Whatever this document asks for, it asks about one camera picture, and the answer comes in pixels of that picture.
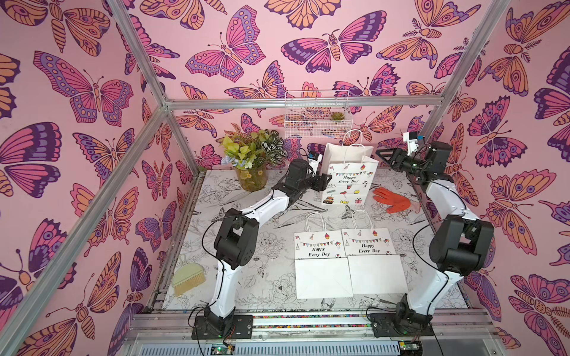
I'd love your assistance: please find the red glove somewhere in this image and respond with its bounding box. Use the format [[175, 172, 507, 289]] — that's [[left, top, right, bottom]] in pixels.
[[373, 187, 411, 214]]

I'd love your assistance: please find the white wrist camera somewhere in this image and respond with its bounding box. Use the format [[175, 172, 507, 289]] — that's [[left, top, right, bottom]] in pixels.
[[402, 131, 424, 156], [307, 151, 323, 176]]

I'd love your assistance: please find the white wire wall basket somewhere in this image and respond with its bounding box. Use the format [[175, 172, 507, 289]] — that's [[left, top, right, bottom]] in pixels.
[[283, 90, 353, 139]]

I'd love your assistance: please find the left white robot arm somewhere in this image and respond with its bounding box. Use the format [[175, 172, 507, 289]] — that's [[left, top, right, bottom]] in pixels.
[[204, 152, 332, 332]]

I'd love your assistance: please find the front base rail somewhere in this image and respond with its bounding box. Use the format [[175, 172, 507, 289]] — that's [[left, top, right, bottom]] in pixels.
[[119, 309, 508, 355]]

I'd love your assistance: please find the white party paper bag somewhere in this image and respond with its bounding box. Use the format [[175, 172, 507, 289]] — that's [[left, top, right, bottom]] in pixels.
[[341, 210, 408, 295]]

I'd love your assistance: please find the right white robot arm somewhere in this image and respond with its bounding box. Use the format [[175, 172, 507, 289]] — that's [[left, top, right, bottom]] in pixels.
[[376, 141, 494, 331]]

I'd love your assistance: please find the potted green plant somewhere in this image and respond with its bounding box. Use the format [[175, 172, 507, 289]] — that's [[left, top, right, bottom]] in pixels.
[[221, 129, 288, 192]]

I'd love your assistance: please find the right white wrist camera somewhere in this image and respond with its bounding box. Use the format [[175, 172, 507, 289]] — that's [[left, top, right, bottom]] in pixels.
[[402, 131, 424, 156]]

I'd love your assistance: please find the aluminium frame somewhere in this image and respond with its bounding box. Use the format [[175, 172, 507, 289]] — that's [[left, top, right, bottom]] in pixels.
[[0, 0, 513, 356]]

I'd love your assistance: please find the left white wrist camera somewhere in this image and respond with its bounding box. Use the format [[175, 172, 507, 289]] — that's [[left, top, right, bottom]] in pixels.
[[307, 151, 323, 176]]

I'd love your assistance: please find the small succulent in basket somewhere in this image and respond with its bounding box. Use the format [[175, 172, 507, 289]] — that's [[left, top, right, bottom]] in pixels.
[[330, 112, 345, 121]]

